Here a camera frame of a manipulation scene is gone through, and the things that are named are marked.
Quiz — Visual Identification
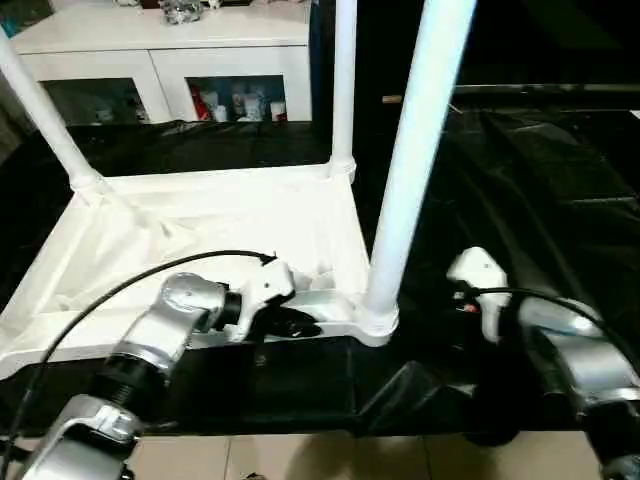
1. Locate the black mat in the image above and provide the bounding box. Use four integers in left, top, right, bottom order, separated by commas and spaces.
0, 107, 640, 446

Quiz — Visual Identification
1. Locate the black left camera cable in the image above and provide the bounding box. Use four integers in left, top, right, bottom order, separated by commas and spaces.
0, 248, 279, 451

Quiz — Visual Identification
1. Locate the white plastic table top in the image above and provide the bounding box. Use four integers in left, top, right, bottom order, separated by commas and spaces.
0, 159, 401, 381

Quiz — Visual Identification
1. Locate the black speaker with gold label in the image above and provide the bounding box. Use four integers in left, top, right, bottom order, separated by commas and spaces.
319, 0, 461, 131

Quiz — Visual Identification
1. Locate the white sideboard cabinet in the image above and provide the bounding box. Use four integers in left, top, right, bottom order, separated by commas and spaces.
9, 0, 314, 124

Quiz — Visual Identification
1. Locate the dark metal bar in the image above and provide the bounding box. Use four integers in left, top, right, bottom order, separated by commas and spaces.
452, 82, 640, 97

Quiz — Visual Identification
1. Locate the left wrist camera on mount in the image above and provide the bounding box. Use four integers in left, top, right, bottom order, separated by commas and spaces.
227, 254, 297, 346

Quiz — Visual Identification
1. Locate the black white patterned bag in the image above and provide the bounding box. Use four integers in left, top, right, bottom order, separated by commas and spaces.
159, 0, 204, 25

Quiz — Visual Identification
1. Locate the blue upright panel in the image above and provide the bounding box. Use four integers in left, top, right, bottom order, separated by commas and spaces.
307, 0, 326, 124

